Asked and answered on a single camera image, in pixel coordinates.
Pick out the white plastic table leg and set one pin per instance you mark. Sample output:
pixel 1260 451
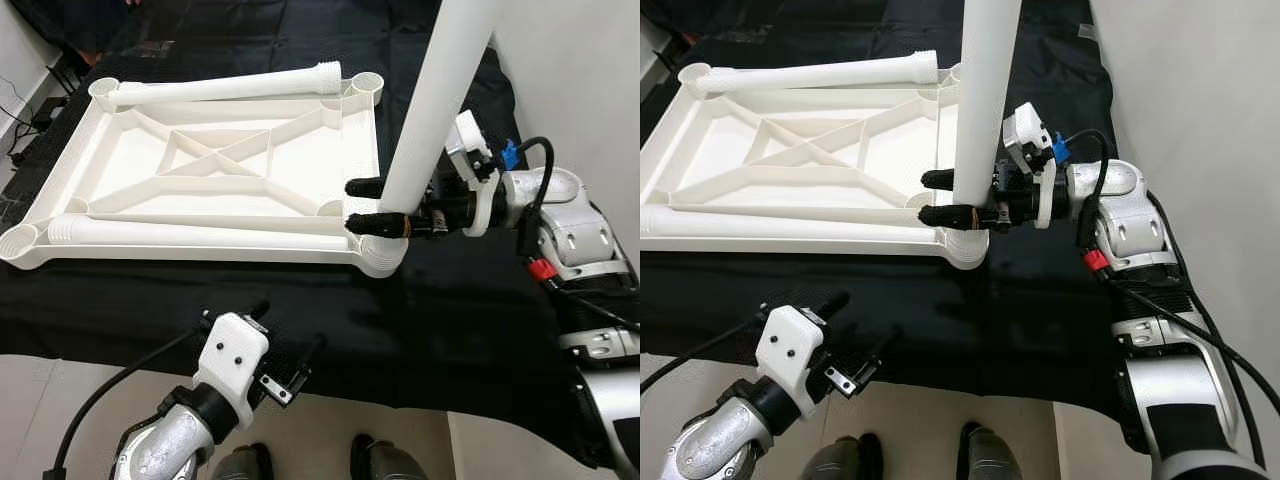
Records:
pixel 985 100
pixel 820 75
pixel 435 100
pixel 220 88
pixel 780 225
pixel 200 233

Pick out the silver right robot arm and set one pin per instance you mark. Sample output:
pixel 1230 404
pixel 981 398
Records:
pixel 1120 230
pixel 560 235

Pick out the white plastic table top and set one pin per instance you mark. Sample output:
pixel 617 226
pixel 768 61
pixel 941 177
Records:
pixel 900 140
pixel 300 150

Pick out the black tablecloth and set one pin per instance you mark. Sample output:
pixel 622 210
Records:
pixel 950 310
pixel 400 320

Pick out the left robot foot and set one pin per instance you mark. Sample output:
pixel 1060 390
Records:
pixel 845 462
pixel 240 465

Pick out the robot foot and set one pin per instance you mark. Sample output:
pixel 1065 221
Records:
pixel 390 465
pixel 1000 460
pixel 845 462
pixel 240 465

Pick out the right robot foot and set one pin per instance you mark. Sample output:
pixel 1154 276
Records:
pixel 1000 460
pixel 390 465

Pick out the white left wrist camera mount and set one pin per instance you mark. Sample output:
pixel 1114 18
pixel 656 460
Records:
pixel 232 355
pixel 790 345

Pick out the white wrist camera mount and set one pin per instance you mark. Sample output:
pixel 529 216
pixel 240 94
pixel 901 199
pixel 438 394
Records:
pixel 1025 130
pixel 790 345
pixel 468 140
pixel 232 355

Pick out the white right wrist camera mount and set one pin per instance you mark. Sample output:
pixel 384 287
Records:
pixel 1025 130
pixel 468 140

